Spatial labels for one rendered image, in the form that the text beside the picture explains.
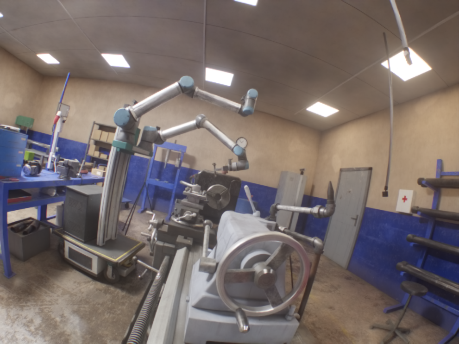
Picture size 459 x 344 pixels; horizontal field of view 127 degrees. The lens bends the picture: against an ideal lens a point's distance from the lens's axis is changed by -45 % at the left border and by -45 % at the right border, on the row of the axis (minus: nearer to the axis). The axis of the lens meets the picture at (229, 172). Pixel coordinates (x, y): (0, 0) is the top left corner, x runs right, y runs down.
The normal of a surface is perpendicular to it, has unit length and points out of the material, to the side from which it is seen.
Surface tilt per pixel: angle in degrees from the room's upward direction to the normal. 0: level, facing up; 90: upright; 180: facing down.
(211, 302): 90
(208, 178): 90
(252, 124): 90
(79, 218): 90
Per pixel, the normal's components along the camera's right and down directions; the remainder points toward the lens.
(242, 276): 0.28, 0.01
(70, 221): 0.00, -0.04
